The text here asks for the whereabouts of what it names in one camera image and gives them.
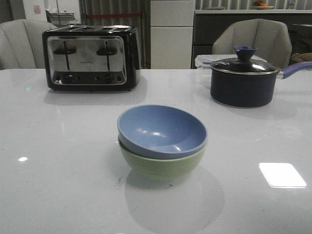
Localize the grey chair left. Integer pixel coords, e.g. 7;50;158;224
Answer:
0;19;56;70

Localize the fruit bowl on counter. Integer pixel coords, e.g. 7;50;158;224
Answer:
252;0;274;10

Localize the wicker basket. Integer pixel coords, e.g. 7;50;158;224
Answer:
291;52;312;62

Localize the white cabinet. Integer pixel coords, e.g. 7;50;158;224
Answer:
150;0;195;69

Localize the grey chair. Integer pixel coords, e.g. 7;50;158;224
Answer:
212;19;292;68
0;19;56;70

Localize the green bowl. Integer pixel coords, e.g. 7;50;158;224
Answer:
118;140;206;181

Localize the clear plastic food container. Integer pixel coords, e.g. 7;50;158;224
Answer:
195;54;267;70

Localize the blue bowl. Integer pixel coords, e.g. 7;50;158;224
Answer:
117;105;208;159

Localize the black and chrome toaster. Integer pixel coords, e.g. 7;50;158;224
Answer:
42;25;141;91

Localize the glass pot lid blue knob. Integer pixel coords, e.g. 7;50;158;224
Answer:
210;45;279;75

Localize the dark blue saucepan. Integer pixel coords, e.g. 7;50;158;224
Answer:
210;62;312;108

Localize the grey chair right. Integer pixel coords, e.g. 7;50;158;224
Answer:
212;19;292;68

